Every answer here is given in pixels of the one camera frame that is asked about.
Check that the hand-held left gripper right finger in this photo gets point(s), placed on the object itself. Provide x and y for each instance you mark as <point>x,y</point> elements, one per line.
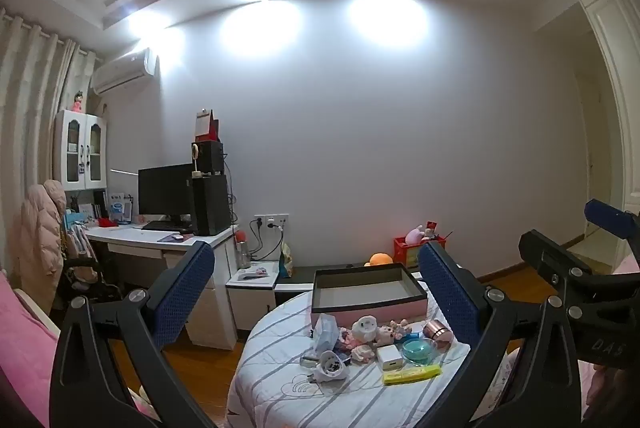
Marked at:
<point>447,295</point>

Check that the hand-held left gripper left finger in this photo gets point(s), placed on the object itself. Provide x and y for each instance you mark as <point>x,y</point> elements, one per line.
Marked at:
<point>182,295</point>

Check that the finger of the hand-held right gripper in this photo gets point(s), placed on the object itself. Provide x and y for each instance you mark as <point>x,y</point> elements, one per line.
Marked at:
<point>612,218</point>
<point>550,260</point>

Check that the teal round bowl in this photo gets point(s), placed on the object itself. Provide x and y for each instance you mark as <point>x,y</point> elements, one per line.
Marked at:
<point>418,352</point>

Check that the pink storage box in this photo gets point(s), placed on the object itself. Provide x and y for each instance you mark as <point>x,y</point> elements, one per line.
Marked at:
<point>367,313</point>

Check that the white charger cube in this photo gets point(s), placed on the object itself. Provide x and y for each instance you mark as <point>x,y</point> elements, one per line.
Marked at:
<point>390,357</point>

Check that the pink white brick toy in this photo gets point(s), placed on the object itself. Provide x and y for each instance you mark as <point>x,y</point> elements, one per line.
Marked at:
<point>366,329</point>

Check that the clear tissue pack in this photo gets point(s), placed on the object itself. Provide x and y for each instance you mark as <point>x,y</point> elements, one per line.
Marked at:
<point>326,334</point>

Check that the white plug adapter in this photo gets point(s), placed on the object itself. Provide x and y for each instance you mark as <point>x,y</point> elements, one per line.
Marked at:
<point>332,367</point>

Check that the rose gold jar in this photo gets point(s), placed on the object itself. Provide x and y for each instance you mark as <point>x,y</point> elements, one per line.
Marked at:
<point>438,333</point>

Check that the red plastic crate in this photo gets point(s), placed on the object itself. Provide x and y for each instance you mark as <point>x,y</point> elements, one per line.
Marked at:
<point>412,255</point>

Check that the purple mouse pad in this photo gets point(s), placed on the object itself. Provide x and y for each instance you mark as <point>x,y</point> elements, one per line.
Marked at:
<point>167,239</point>

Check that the white door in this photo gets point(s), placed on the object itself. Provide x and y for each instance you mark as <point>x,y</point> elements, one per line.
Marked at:
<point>595,157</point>

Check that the white nightstand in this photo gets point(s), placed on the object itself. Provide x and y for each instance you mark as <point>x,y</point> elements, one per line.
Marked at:
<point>250,298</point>

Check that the red card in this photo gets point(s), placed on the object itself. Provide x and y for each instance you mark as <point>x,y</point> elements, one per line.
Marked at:
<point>432,229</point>

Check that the pink plush toy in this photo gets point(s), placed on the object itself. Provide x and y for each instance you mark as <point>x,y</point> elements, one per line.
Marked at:
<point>415,236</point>

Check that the black keyboard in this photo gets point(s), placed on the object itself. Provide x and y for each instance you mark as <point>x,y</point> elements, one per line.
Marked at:
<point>165,226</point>

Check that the white desk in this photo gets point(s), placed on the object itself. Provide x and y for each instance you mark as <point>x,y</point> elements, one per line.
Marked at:
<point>135,240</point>

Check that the red-capped water bottle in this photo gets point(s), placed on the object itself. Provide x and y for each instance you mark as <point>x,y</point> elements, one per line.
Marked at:
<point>243,250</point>

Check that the black computer tower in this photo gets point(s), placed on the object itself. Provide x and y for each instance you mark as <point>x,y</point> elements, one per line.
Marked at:
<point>210,205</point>

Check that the black computer monitor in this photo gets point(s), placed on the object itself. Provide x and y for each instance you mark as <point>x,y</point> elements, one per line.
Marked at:
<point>164,193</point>

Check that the red cloth item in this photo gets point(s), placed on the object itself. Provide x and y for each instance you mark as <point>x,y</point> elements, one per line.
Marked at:
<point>107,223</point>

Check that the blue white box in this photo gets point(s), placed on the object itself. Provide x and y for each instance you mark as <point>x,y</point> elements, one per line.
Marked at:
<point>120,208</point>

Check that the yellow snack bag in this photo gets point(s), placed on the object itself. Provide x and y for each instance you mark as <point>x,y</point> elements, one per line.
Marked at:
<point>286,263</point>

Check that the row of books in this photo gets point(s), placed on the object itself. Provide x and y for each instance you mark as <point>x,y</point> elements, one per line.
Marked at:
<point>87,210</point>

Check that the wooden toy stand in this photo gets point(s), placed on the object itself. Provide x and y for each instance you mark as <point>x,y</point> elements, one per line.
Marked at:
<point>196,160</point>

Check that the striped white blanket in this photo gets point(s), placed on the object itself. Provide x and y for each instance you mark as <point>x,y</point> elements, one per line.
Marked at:
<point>280,398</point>

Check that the black speaker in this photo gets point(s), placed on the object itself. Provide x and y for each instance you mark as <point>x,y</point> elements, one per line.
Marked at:
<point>212,156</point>

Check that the pink puffer jacket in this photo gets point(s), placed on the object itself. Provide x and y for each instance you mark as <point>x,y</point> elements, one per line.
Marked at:
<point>42,228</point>

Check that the pink bed cover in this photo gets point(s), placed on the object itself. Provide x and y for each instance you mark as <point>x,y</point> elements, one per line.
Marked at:
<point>25,348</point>

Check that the white desk calendar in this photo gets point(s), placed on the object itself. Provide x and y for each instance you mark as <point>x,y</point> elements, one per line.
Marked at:
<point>202,125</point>

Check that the white glass-door cabinet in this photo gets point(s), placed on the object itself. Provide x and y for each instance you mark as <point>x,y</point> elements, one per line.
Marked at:
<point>80,147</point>

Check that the pink doll figurine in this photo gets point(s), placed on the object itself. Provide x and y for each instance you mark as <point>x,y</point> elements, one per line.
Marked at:
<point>78,102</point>

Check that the white air conditioner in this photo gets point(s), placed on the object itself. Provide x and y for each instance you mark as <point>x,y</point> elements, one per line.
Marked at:
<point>122,72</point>

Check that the beige curtain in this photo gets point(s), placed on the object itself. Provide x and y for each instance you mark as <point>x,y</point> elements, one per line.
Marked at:
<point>30,107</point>

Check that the white wall socket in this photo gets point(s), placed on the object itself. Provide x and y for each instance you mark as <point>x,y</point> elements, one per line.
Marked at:
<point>271,221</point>

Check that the white door frame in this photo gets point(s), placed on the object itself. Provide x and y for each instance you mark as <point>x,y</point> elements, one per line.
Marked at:
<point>617,57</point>

